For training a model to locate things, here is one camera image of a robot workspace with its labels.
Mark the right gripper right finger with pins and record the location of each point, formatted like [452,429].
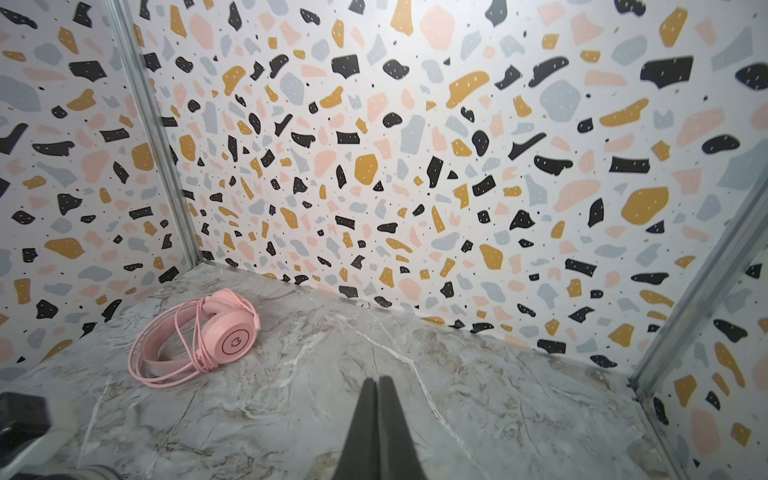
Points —
[398,457]

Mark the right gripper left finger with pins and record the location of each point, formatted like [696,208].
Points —
[360,457]

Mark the pink headphones with cable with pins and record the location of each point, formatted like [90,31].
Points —
[194,338]

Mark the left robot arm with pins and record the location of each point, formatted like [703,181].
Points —
[33,429]

